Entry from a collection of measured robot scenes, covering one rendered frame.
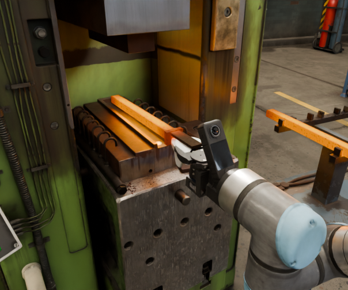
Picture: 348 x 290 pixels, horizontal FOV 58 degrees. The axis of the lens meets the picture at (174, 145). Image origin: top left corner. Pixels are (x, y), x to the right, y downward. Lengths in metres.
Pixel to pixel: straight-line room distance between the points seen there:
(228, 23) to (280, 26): 7.53
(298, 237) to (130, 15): 0.51
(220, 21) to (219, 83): 0.19
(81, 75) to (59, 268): 0.65
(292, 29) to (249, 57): 7.65
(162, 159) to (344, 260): 0.47
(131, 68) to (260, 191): 0.84
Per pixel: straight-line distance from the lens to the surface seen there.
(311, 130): 0.97
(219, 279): 1.23
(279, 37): 8.55
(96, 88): 1.21
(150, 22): 0.71
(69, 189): 0.94
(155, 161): 0.82
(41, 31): 0.79
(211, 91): 1.04
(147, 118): 0.84
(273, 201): 0.52
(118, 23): 0.68
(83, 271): 1.14
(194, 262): 1.06
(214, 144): 0.60
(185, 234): 0.95
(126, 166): 0.79
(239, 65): 1.09
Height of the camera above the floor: 1.36
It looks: 27 degrees down
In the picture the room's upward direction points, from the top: straight up
